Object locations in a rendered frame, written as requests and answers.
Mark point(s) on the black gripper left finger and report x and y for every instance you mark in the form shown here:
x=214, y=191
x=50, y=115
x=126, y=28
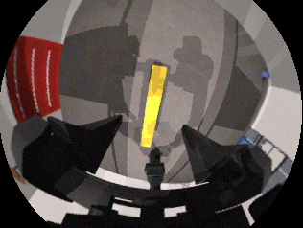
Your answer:
x=90, y=141

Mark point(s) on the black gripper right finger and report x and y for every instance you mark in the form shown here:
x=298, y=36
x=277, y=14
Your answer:
x=206, y=156

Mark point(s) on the yellow bar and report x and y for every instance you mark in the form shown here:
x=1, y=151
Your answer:
x=153, y=100

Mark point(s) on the blue cube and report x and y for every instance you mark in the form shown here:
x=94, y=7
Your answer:
x=265, y=75

